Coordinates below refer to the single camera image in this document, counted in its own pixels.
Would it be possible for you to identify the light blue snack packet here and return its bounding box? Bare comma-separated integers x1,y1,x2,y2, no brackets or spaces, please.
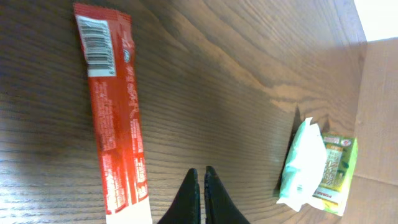
277,117,327,212

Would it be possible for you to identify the red snack stick packet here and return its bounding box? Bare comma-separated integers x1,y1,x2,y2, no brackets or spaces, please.
73,3,152,223

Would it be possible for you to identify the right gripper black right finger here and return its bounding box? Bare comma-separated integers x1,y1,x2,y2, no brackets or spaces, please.
204,166,249,224

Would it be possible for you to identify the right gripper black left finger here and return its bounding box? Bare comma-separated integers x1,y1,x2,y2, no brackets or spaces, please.
158,168,201,224

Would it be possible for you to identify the brown cardboard box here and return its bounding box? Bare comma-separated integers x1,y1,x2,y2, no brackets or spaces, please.
340,38,397,223

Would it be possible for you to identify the green yellow juice carton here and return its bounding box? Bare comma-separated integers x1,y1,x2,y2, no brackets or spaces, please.
310,133,358,216

